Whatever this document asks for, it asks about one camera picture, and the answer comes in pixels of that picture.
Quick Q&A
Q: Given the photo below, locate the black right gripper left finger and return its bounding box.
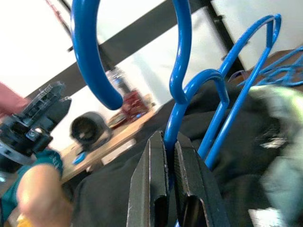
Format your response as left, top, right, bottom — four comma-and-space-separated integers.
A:
126, 131, 171, 227

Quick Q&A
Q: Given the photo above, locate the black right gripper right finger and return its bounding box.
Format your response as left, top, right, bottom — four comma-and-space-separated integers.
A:
174, 132, 232, 227

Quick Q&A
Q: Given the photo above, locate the black garment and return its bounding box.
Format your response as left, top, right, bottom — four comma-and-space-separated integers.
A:
72, 81, 292, 227

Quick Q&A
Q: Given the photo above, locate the blue plastic hanger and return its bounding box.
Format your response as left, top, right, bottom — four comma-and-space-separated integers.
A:
236, 46, 303, 87
71, 0, 282, 227

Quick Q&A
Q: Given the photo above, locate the small blue object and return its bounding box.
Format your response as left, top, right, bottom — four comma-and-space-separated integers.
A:
71, 152, 88, 166

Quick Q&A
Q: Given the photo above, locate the light wooden table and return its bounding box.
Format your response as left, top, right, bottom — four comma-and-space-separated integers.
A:
60, 94, 158, 184

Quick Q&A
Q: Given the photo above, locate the black round fan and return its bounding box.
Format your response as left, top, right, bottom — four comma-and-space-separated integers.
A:
70, 111, 111, 152

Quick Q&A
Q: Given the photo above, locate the white green cloth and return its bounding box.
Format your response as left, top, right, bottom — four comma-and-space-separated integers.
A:
247, 85, 303, 227

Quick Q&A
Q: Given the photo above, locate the clear glass jar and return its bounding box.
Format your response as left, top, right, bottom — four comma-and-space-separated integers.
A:
105, 67, 130, 100

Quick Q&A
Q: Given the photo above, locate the black metal frame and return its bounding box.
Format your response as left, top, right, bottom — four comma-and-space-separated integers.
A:
23, 0, 251, 102

